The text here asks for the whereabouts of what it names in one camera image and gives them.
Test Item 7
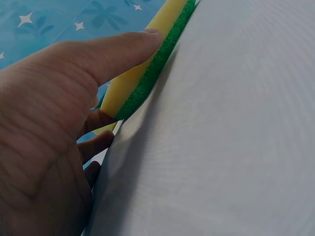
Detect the yellow and green sponge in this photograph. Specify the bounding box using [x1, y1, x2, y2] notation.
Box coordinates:
[86, 0, 201, 136]

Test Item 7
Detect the person's left hand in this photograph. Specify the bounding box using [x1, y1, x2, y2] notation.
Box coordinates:
[0, 29, 163, 236]

